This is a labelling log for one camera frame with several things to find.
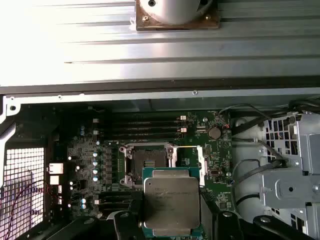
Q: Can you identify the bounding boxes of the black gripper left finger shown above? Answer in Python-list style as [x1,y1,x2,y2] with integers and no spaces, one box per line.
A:
[46,195,145,240]

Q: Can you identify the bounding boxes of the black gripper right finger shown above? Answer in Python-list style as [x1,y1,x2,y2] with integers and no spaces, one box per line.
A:
[199,191,312,240]

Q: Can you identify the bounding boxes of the silver green CPU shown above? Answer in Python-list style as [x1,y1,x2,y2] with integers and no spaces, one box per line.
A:
[141,166,201,238]

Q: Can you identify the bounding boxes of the metal socket cover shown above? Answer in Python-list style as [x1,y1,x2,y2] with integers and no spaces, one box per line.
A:
[172,145,208,188]

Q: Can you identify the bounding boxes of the CPU socket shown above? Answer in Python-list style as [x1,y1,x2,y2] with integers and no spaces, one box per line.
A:
[118,142,178,187]

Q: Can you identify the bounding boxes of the grey metal disk bay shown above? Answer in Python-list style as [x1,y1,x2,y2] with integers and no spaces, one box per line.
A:
[259,99,320,240]

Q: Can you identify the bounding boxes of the green motherboard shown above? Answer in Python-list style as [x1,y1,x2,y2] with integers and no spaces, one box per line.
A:
[48,109,235,240]

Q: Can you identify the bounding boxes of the round coin cell battery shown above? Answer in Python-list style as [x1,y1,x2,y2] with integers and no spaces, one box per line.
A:
[208,126,221,140]

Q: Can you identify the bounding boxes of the black metal PC case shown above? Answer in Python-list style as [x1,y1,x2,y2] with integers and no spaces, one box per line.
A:
[0,79,320,240]

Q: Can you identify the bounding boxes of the brown square mounting plate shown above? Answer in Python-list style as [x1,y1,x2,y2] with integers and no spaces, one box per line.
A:
[135,0,222,32]

